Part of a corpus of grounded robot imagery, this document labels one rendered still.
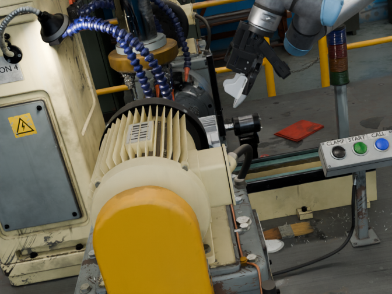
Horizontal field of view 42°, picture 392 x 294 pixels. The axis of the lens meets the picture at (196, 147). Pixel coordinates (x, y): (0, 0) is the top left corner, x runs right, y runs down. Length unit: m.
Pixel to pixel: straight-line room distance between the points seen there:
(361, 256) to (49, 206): 0.78
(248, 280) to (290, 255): 0.60
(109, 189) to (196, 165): 0.12
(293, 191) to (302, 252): 0.19
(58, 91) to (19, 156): 0.19
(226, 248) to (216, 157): 0.14
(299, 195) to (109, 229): 0.93
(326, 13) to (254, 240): 0.62
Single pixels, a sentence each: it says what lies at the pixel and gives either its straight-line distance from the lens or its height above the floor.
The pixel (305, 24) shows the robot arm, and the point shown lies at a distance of 1.27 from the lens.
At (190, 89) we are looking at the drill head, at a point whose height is 1.13.
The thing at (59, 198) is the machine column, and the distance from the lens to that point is 1.32.
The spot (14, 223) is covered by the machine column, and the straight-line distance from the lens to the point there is 1.38.
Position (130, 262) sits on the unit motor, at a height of 1.27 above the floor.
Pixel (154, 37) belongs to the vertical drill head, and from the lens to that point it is 1.30.
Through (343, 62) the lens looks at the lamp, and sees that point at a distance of 1.71.
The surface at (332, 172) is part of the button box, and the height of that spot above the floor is 1.02.
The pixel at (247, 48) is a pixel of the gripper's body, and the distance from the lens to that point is 1.27.
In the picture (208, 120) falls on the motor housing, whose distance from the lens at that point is 1.38.
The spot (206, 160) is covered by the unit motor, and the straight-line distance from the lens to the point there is 0.71.
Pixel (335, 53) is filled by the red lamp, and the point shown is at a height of 1.14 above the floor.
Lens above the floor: 1.63
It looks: 25 degrees down
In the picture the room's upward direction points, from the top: 11 degrees counter-clockwise
